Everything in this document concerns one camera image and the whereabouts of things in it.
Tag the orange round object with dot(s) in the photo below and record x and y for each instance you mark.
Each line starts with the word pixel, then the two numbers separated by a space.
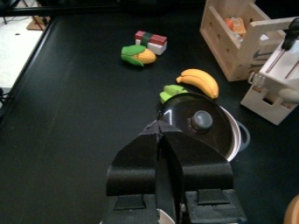
pixel 292 211

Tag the wooden toy crate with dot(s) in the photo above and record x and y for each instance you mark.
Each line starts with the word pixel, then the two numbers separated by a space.
pixel 237 43

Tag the red white toy sushi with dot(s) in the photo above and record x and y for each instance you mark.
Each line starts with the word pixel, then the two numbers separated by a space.
pixel 151 41

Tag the wooden block on floor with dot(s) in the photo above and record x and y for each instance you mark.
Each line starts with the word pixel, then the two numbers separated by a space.
pixel 37 23

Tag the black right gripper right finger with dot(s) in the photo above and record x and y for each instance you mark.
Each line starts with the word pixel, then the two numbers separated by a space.
pixel 201 166

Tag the white wooden knife block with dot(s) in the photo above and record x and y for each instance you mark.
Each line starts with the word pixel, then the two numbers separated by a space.
pixel 276 84

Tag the orange toy carton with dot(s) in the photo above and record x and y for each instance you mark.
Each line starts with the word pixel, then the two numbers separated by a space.
pixel 236 25

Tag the yellow toy banana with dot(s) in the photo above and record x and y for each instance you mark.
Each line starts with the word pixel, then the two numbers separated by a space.
pixel 200 81

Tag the green toy vegetable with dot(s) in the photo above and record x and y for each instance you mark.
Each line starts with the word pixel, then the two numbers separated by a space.
pixel 171 92

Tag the toy corn green husk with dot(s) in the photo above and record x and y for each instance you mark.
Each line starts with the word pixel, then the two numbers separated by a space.
pixel 137 55

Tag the black pot lid grey knob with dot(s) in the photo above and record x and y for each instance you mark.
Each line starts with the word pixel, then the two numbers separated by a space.
pixel 197 122

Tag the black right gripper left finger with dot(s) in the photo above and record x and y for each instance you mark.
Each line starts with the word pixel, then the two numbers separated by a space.
pixel 132 163

